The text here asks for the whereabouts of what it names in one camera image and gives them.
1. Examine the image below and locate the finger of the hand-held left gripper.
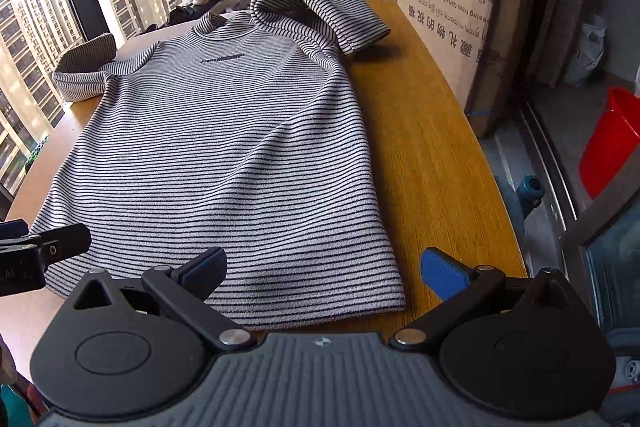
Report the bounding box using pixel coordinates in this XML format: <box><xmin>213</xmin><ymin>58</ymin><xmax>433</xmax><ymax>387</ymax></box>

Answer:
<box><xmin>0</xmin><ymin>219</ymin><xmax>38</xmax><ymax>254</ymax></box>
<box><xmin>30</xmin><ymin>223</ymin><xmax>93</xmax><ymax>265</ymax></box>

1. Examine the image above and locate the red plastic bucket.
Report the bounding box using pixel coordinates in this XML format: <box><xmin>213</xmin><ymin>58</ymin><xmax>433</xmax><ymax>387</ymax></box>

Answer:
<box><xmin>579</xmin><ymin>87</ymin><xmax>640</xmax><ymax>200</ymax></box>

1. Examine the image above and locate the teal wheel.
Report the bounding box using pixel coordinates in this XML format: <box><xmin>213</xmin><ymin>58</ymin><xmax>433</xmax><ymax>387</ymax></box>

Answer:
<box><xmin>517</xmin><ymin>176</ymin><xmax>545</xmax><ymax>208</ymax></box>

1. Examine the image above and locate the striped grey shirt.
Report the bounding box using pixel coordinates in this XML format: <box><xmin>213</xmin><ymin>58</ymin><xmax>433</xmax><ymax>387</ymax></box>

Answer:
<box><xmin>52</xmin><ymin>0</ymin><xmax>407</xmax><ymax>330</ymax></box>

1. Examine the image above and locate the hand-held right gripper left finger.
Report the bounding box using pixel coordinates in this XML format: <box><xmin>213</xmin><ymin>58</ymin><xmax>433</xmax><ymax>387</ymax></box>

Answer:
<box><xmin>72</xmin><ymin>247</ymin><xmax>256</xmax><ymax>354</ymax></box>

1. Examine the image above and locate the large printed cardboard box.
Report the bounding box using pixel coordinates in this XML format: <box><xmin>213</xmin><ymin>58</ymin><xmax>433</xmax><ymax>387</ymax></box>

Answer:
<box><xmin>396</xmin><ymin>0</ymin><xmax>571</xmax><ymax>138</ymax></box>

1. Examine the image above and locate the white plastic bag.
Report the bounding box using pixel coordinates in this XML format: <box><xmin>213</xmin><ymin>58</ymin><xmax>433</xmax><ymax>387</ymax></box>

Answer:
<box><xmin>565</xmin><ymin>14</ymin><xmax>608</xmax><ymax>88</ymax></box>

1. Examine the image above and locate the green knit slipper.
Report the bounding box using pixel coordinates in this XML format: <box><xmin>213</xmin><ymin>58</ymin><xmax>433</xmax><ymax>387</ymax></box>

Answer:
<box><xmin>22</xmin><ymin>134</ymin><xmax>48</xmax><ymax>175</ymax></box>

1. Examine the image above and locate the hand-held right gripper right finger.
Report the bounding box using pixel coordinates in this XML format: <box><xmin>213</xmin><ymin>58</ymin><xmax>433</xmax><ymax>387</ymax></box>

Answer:
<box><xmin>389</xmin><ymin>247</ymin><xmax>576</xmax><ymax>353</ymax></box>

